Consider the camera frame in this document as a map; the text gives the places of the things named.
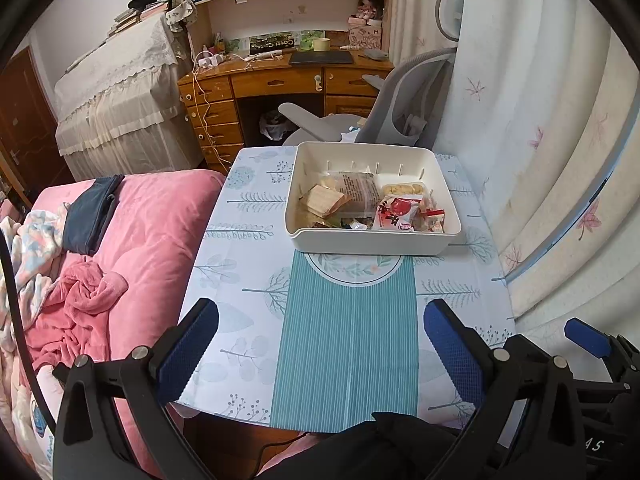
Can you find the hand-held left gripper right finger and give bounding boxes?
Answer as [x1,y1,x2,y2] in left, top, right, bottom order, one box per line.
[422,297,583,480]

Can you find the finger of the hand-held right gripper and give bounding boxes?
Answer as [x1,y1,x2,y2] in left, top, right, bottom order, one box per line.
[564,318,633,361]

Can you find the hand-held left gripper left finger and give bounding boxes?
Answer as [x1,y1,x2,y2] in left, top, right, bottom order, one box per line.
[52,297,220,480]

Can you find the small clear red-edged packet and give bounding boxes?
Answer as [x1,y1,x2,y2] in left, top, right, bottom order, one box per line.
[417,197,447,233]

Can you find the red white bun packet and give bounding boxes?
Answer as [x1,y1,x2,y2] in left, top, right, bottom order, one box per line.
[372,195,423,232]

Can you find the white plastic bin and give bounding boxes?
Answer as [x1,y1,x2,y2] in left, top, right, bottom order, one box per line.
[283,141,462,253]

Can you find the puffed rice packet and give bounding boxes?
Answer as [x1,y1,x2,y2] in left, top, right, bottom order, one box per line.
[382,180,426,197]

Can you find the large clear white packet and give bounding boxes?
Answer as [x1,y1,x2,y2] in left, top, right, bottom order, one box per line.
[327,170,383,216]

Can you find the brown bread slice packet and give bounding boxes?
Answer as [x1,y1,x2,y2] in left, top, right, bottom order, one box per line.
[300,184,353,218]

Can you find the tree print tablecloth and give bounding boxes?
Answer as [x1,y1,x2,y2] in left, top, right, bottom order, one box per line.
[172,146,516,433]

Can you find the pink blanket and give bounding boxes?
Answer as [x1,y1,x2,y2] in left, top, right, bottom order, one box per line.
[10,169,226,480]

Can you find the person's dark clothing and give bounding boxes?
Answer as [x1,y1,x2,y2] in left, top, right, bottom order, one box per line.
[260,412,481,480]

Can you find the dark blue cloth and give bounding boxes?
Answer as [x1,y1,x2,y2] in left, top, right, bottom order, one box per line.
[64,174,126,256]

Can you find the white printed cloth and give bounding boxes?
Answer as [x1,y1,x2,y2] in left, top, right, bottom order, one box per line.
[10,365,66,480]

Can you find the floral blanket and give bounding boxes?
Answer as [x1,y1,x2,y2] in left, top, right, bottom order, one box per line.
[0,205,71,361]

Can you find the floral white curtain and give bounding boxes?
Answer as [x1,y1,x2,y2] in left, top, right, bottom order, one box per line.
[387,0,640,391]

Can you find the trash bin with bag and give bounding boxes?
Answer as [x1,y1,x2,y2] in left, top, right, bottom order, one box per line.
[259,110,296,143]

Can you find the grey office chair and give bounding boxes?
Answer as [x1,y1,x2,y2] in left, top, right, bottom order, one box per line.
[277,0,466,148]

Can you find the brown wooden door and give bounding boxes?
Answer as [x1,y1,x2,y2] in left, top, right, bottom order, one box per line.
[0,45,76,211]

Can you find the wooden desk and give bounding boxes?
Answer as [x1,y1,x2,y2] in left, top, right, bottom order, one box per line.
[177,52,396,173]

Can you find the patterned pink box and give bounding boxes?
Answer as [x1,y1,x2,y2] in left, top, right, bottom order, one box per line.
[347,25,383,51]

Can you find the stack of books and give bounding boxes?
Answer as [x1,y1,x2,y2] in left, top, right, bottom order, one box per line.
[107,0,168,36]

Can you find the wooden bookshelf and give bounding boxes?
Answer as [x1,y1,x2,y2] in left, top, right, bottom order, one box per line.
[172,0,393,61]

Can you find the doll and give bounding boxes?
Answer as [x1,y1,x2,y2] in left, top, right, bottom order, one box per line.
[350,0,385,26]

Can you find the black cable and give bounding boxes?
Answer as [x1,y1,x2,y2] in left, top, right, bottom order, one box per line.
[255,432,311,476]
[0,232,58,431]

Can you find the white cable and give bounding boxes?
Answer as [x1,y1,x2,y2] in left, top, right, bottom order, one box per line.
[190,57,231,171]

